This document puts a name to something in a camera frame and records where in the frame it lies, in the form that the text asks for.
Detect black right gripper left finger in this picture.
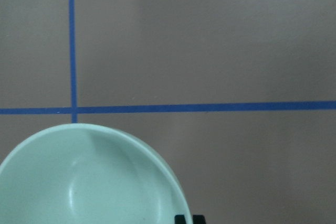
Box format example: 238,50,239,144
174,215,186,224

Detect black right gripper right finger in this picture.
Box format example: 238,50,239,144
193,215,206,224

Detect green bowl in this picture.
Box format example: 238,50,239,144
1,123,193,223

